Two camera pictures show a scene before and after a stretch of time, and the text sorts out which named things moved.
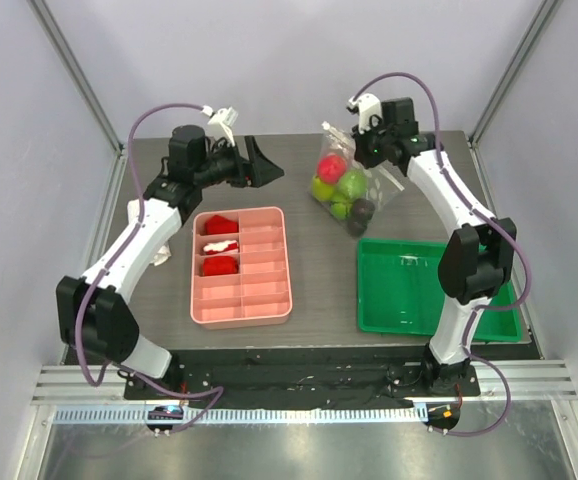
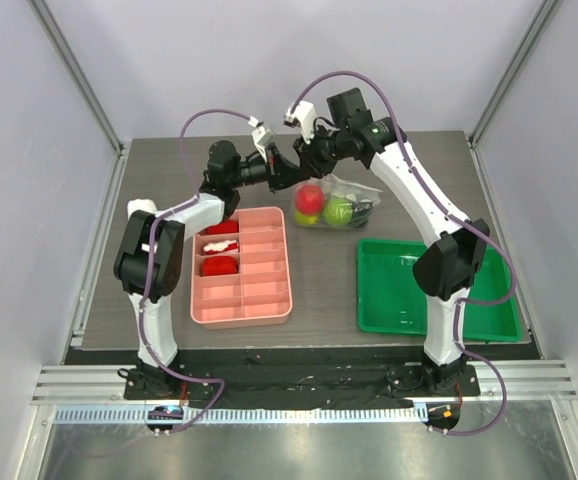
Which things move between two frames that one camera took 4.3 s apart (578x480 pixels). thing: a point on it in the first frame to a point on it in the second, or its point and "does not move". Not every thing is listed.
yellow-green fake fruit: [320, 190] to [304, 220]
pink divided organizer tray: [259, 295] does not move
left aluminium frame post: [77, 75] does not move
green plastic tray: [399, 290] does not move
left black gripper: [255, 171] to [281, 175]
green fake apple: [353, 184] to [338, 211]
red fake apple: [331, 168] to [309, 199]
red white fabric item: [214, 248] does not move
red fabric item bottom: [219, 266] does not move
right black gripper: [365, 151] to [311, 156]
